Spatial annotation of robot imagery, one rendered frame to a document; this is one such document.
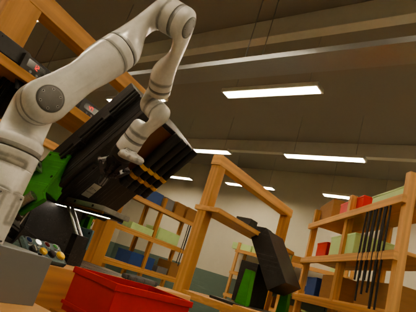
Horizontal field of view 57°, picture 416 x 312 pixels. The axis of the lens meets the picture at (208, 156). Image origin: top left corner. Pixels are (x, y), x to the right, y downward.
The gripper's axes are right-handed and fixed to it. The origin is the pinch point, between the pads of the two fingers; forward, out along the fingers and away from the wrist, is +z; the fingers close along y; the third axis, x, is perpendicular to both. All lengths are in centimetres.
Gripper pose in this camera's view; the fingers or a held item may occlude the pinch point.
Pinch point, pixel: (103, 180)
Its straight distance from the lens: 137.2
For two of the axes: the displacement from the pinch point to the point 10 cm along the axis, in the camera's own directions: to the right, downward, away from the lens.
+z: -6.1, 7.4, 2.8
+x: 3.5, 5.6, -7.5
